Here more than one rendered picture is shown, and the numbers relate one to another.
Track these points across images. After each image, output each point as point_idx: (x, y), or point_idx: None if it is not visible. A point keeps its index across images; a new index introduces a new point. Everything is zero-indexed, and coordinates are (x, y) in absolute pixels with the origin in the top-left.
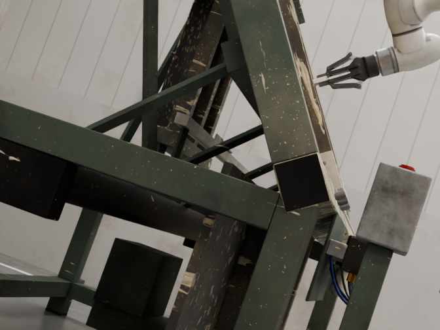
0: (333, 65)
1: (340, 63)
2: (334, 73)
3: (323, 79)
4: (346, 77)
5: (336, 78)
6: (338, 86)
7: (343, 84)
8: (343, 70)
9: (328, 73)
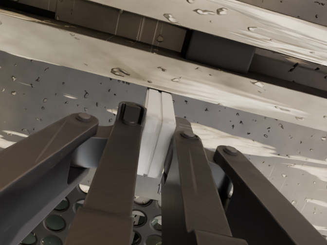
0: (255, 179)
1: (279, 226)
2: (183, 157)
3: (154, 109)
4: (94, 194)
5: (132, 148)
6: (49, 127)
7: (32, 151)
8: (191, 210)
9: (187, 134)
